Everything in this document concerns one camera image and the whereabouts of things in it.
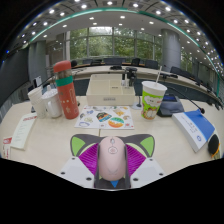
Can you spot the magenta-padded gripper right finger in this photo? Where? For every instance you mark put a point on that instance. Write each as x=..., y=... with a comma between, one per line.
x=136, y=160

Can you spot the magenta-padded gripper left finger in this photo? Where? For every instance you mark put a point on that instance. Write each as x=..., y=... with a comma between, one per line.
x=87, y=159

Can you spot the pink computer mouse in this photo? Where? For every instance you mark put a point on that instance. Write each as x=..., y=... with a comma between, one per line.
x=112, y=160

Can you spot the cat face mouse pad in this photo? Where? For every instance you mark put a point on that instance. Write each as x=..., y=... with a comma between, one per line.
x=78, y=145

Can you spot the colourful sticker sheet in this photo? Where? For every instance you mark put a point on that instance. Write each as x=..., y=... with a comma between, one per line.
x=103, y=117

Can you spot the green white cup with straw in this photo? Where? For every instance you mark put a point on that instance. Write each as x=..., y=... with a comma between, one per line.
x=152, y=100

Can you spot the black gooseneck conference microphone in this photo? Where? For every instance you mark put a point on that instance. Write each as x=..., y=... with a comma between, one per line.
x=170, y=106

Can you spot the blue and white book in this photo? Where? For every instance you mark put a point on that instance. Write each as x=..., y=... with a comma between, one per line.
x=193, y=128

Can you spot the red drink bottle green band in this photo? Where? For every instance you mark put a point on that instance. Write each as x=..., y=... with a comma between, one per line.
x=68, y=96

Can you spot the white lidded mug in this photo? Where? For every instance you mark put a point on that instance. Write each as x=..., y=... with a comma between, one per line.
x=52, y=103

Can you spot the white cardboard box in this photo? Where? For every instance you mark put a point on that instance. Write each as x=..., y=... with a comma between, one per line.
x=110, y=95

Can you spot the white booklet with red header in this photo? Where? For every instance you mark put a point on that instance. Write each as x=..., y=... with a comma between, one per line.
x=24, y=130

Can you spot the stack of white paper cups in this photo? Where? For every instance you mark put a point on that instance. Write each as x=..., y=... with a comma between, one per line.
x=36, y=100

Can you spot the black yellow handheld microphone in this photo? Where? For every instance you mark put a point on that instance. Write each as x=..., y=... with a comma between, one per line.
x=213, y=144

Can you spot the long curved conference table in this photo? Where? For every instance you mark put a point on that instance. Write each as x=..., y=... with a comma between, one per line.
x=100, y=70

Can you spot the white floor-standing appliance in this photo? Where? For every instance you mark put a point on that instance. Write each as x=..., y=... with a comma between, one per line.
x=37, y=81

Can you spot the dark office chairs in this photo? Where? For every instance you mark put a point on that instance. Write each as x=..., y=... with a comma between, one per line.
x=113, y=61

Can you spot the ceiling lights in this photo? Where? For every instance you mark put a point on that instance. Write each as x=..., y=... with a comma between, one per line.
x=84, y=6

